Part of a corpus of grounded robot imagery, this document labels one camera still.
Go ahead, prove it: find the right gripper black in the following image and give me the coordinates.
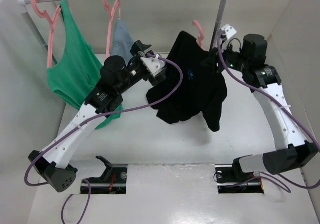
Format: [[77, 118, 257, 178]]
[[200, 40, 251, 73]]

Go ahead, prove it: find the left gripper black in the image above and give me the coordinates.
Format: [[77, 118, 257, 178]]
[[117, 42, 166, 94]]

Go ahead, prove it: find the pink hanger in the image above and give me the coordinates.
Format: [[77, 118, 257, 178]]
[[102, 0, 122, 58], [30, 0, 62, 68], [192, 20, 205, 50]]

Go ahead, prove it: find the black t shirt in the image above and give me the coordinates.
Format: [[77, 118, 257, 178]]
[[152, 31, 228, 132]]

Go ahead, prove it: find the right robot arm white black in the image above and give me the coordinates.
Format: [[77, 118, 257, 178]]
[[203, 32, 320, 183]]

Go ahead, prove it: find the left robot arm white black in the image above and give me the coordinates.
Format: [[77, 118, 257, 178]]
[[28, 40, 167, 192]]

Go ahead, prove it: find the blue denim garment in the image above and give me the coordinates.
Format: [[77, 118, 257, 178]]
[[110, 19, 134, 64]]

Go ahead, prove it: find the green tank top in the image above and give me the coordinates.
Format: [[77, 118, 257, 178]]
[[46, 0, 124, 130]]

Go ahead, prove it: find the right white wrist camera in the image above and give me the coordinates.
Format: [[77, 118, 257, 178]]
[[220, 24, 237, 40]]

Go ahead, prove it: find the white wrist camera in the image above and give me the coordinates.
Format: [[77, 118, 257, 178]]
[[140, 56, 166, 77], [220, 24, 237, 40]]

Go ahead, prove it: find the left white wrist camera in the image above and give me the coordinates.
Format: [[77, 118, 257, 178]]
[[140, 56, 166, 77]]

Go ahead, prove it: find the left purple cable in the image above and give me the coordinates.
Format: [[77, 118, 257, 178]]
[[23, 53, 185, 224]]

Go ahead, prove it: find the purple cable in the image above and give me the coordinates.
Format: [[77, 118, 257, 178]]
[[216, 35, 320, 193], [23, 53, 185, 224]]

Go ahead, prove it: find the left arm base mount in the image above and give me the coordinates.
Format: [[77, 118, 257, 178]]
[[88, 156, 128, 195]]

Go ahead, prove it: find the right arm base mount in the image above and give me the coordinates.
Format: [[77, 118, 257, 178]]
[[213, 164, 264, 194]]

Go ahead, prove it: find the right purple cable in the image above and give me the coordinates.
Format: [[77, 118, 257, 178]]
[[216, 35, 320, 193]]

